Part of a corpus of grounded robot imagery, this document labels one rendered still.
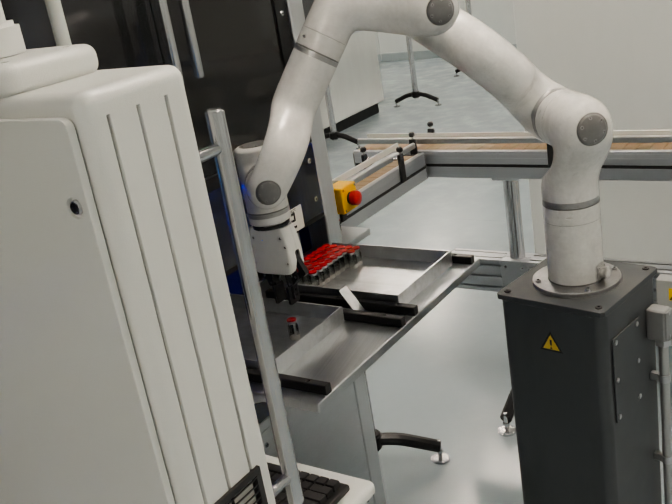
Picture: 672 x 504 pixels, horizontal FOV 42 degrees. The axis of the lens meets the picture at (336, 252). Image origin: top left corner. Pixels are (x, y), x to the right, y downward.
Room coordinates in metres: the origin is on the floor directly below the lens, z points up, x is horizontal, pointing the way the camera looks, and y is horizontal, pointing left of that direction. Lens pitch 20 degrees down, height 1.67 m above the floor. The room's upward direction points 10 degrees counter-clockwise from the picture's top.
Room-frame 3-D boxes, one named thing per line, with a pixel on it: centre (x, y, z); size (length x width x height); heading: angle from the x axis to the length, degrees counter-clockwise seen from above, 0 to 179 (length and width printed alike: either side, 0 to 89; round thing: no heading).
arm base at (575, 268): (1.78, -0.51, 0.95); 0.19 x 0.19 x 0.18
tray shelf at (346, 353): (1.82, 0.06, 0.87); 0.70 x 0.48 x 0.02; 144
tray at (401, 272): (1.95, -0.06, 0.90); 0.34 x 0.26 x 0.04; 54
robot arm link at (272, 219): (1.69, 0.12, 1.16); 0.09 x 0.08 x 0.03; 54
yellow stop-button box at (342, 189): (2.27, -0.03, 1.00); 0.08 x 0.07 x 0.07; 54
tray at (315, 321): (1.73, 0.22, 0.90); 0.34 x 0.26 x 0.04; 54
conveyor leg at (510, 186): (2.73, -0.60, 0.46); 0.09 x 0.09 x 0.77; 54
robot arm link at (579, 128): (1.75, -0.52, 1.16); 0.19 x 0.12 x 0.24; 9
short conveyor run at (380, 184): (2.59, -0.09, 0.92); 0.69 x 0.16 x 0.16; 144
